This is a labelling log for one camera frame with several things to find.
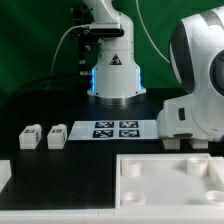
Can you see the black camera on stand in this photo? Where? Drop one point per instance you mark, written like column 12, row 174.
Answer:
column 106, row 30

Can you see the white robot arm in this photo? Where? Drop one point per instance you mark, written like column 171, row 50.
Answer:
column 196, row 52

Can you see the white marker sheet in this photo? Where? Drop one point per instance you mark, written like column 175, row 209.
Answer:
column 114, row 130

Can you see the white front rail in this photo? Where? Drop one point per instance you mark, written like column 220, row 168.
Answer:
column 212, row 216

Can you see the white obstacle left bracket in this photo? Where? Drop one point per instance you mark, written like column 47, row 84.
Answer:
column 5, row 173

